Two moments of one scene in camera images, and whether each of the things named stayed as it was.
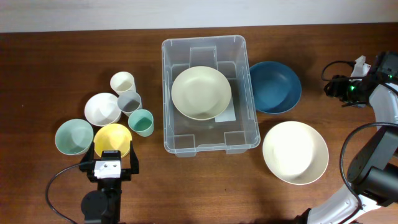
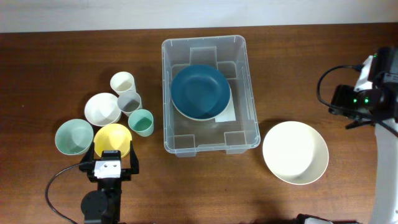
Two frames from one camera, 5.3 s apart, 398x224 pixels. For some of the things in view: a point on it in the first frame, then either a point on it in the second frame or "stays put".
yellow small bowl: (112, 137) stays put
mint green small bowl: (73, 136) stays put
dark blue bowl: (277, 87) -> (200, 91)
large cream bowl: (295, 152) stays put
